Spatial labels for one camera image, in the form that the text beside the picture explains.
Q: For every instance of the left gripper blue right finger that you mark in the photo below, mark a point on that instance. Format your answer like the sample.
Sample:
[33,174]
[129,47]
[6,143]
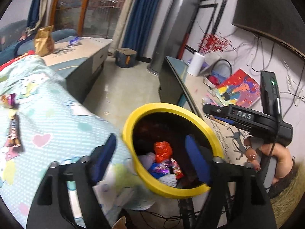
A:
[201,159]

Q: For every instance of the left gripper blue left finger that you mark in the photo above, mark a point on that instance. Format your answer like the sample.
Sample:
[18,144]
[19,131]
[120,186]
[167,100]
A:
[100,159]

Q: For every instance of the lavender foam fruit net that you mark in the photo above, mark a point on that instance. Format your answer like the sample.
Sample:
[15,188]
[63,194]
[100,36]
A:
[147,160]

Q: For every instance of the red plastic bag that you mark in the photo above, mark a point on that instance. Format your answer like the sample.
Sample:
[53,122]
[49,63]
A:
[163,151]

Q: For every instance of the brown chocolate bar wrapper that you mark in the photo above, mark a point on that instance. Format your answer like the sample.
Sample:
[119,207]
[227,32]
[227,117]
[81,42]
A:
[13,138]

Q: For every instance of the red snack wrapper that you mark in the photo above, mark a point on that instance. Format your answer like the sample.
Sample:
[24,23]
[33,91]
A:
[176,169]

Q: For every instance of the white foam fruit net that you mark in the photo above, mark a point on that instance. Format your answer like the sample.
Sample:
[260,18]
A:
[169,180]

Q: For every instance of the yellow rimmed black trash bin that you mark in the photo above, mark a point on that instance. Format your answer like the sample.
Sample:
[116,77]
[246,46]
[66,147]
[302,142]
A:
[168,124]

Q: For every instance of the left hand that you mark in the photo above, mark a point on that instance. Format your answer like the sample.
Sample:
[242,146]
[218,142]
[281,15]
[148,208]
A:
[120,224]

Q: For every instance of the colourful diamond painting canvas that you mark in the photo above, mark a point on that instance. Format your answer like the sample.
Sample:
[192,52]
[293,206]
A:
[239,89]

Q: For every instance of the hello kitty patterned blanket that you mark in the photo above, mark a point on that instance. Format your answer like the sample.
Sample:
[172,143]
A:
[56,127]

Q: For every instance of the white paper towel roll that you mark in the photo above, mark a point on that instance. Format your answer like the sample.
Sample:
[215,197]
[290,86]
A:
[196,64]

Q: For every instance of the grey white coffee table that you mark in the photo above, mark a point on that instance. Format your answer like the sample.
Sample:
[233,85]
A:
[79,65]

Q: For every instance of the red berry branch decoration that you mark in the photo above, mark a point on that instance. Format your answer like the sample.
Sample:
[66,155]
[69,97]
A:
[213,43]

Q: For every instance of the dark blue storage stool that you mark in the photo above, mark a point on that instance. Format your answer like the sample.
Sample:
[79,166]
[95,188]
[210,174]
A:
[125,57]

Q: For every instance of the blue candy wrapper on table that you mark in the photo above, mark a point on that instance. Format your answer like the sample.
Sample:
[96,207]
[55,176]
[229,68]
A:
[74,42]

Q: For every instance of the gold paper bag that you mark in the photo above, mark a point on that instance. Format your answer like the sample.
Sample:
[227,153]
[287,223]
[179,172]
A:
[43,41]

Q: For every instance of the right blue curtain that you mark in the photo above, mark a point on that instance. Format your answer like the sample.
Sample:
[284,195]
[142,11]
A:
[139,25]

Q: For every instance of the blue curtain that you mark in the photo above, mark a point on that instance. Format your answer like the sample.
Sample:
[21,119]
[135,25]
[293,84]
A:
[139,25]
[33,15]

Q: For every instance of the silver tower air conditioner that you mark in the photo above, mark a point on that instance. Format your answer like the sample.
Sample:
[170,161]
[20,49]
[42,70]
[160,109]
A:
[173,32]

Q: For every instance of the blue grey sectional sofa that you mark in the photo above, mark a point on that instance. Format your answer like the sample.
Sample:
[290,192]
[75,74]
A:
[11,45]

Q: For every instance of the wooden framed glass door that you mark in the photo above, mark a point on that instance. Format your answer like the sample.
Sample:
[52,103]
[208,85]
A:
[90,18]

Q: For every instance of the left blue curtain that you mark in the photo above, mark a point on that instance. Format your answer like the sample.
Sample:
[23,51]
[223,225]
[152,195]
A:
[33,15]

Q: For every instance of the blue basket with black handle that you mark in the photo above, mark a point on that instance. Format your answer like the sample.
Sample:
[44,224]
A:
[220,71]

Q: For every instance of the wall mounted black television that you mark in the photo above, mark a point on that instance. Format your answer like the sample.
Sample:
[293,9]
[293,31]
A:
[281,21]

